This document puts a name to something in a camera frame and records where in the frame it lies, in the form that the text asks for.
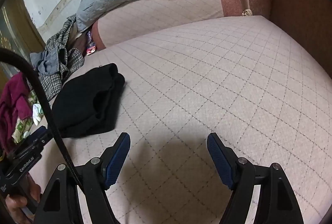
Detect checked tweed jacket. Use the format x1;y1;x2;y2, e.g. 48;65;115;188
30;13;85;101

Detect black pants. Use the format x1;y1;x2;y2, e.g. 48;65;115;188
52;63;126;138

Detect colourful snack packet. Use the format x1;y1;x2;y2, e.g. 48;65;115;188
85;31;97;56

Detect person's left hand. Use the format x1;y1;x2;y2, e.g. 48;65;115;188
5;173;42;224

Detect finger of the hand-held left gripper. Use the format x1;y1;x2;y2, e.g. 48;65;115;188
24;125;52;148

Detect black braided cable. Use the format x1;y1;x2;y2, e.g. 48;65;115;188
0;48;81;188

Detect wooden door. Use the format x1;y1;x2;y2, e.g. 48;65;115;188
0;0;46;84

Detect grey-blue garment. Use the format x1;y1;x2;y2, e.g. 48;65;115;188
30;48;69;77

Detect pink quilted sofa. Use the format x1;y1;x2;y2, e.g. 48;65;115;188
34;0;332;224

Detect pink bolster cushion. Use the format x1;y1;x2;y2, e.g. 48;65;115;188
92;0;240;50

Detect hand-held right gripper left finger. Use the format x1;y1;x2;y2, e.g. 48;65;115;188
34;132;131;224

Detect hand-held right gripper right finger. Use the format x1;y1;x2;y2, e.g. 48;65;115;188
207;132;304;224

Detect green floral cloth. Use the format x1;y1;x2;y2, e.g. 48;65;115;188
12;90;46;144

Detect maroon cloth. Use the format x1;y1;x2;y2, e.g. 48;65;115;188
0;72;33;152

